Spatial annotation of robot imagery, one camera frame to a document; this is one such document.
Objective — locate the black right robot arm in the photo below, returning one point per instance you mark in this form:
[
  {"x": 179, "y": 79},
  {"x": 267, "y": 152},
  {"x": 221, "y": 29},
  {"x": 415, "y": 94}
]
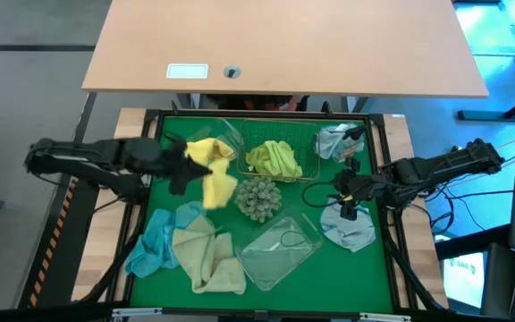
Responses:
[{"x": 454, "y": 165}]

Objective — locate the lit display with logo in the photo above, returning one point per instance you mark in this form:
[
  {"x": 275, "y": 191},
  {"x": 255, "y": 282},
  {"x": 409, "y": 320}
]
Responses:
[{"x": 465, "y": 279}]

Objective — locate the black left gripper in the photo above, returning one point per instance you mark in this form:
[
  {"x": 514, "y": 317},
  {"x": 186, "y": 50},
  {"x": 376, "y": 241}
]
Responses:
[{"x": 168, "y": 161}]

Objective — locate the clear plastic bin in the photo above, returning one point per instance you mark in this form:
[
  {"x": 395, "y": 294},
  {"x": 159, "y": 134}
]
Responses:
[
  {"x": 266, "y": 268},
  {"x": 222, "y": 129}
]

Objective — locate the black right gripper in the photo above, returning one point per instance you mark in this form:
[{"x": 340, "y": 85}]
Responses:
[{"x": 365, "y": 185}]

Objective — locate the black table frame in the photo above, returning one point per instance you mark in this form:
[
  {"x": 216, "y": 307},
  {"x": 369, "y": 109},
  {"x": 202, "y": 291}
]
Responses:
[{"x": 262, "y": 112}]

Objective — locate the black desk foot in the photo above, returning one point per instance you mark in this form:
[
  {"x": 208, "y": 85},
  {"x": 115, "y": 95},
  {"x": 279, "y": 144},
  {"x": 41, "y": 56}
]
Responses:
[{"x": 485, "y": 115}]

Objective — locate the pale green microfiber towel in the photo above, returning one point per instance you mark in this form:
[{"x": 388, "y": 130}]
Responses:
[{"x": 208, "y": 264}]

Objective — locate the lime green microfiber towel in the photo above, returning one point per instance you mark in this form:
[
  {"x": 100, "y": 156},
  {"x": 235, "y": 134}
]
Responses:
[{"x": 273, "y": 158}]

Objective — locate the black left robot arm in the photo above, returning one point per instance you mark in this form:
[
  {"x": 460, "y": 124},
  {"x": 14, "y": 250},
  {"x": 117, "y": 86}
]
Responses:
[{"x": 83, "y": 156}]

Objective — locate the black orange hazard strip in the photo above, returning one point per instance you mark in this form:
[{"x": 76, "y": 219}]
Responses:
[{"x": 47, "y": 250}]

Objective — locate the light wooden desk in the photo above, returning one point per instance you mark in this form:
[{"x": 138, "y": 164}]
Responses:
[{"x": 284, "y": 44}]

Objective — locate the teal microfiber towel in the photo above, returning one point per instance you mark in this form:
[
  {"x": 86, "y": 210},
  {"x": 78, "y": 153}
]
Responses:
[{"x": 154, "y": 250}]

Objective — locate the silver aluminium bar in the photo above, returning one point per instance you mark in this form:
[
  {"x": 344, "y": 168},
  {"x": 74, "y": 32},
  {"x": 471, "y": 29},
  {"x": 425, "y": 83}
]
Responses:
[
  {"x": 385, "y": 317},
  {"x": 137, "y": 312}
]

